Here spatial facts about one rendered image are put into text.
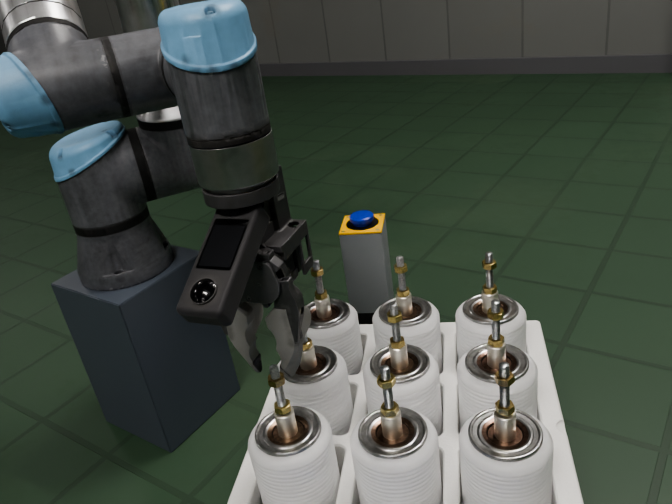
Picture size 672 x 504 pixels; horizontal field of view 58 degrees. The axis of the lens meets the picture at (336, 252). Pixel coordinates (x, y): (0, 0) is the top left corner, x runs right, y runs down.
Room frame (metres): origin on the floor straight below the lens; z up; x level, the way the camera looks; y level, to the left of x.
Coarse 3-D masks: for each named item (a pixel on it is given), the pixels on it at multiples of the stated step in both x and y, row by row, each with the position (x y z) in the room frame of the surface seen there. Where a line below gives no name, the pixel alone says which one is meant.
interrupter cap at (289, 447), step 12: (300, 408) 0.55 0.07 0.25; (264, 420) 0.54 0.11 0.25; (300, 420) 0.53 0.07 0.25; (312, 420) 0.53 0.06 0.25; (264, 432) 0.52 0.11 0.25; (276, 432) 0.52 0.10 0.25; (300, 432) 0.51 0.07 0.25; (312, 432) 0.51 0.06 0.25; (264, 444) 0.50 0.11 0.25; (276, 444) 0.50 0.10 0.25; (288, 444) 0.50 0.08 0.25; (300, 444) 0.49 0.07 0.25; (312, 444) 0.49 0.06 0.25; (276, 456) 0.48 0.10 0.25
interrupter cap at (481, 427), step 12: (492, 408) 0.50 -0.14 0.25; (480, 420) 0.49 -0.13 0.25; (492, 420) 0.49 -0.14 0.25; (516, 420) 0.48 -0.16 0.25; (528, 420) 0.48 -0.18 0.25; (468, 432) 0.47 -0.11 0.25; (480, 432) 0.47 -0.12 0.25; (492, 432) 0.47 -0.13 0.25; (516, 432) 0.47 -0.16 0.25; (528, 432) 0.46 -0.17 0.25; (540, 432) 0.46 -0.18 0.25; (480, 444) 0.45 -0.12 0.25; (492, 444) 0.45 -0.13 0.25; (504, 444) 0.45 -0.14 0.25; (516, 444) 0.45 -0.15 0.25; (528, 444) 0.44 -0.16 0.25; (540, 444) 0.44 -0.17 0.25; (492, 456) 0.44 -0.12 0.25; (504, 456) 0.43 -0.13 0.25; (516, 456) 0.43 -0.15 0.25; (528, 456) 0.43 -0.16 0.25
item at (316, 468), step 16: (320, 416) 0.54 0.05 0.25; (256, 448) 0.50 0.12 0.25; (320, 448) 0.49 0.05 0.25; (256, 464) 0.49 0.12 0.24; (272, 464) 0.48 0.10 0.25; (288, 464) 0.47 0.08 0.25; (304, 464) 0.48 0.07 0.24; (320, 464) 0.48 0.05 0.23; (336, 464) 0.51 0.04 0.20; (272, 480) 0.48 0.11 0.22; (288, 480) 0.47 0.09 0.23; (304, 480) 0.47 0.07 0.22; (320, 480) 0.48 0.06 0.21; (336, 480) 0.50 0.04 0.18; (272, 496) 0.48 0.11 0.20; (288, 496) 0.47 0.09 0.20; (304, 496) 0.47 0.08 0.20; (320, 496) 0.48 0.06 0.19; (336, 496) 0.50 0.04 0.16
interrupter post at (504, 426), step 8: (496, 416) 0.46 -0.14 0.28; (504, 416) 0.46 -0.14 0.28; (512, 416) 0.46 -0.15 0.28; (496, 424) 0.46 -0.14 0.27; (504, 424) 0.46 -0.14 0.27; (512, 424) 0.46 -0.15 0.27; (496, 432) 0.46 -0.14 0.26; (504, 432) 0.46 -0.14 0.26; (512, 432) 0.46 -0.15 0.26; (504, 440) 0.46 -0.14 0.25; (512, 440) 0.46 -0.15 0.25
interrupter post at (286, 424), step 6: (276, 414) 0.52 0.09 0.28; (288, 414) 0.51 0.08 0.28; (294, 414) 0.52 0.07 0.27; (276, 420) 0.51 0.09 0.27; (282, 420) 0.51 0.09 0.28; (288, 420) 0.51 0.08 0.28; (294, 420) 0.52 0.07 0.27; (282, 426) 0.51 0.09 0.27; (288, 426) 0.51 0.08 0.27; (294, 426) 0.51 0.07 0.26; (282, 432) 0.51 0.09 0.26; (288, 432) 0.51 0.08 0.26; (294, 432) 0.51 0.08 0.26
